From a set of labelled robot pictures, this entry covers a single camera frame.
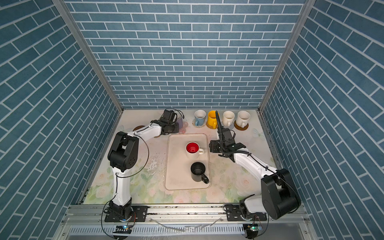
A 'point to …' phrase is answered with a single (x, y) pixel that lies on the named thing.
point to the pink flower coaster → (185, 128)
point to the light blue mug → (199, 115)
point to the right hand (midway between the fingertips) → (212, 143)
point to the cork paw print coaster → (156, 136)
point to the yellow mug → (212, 119)
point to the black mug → (197, 171)
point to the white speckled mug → (243, 117)
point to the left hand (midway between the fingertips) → (177, 127)
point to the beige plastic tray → (187, 162)
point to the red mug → (193, 150)
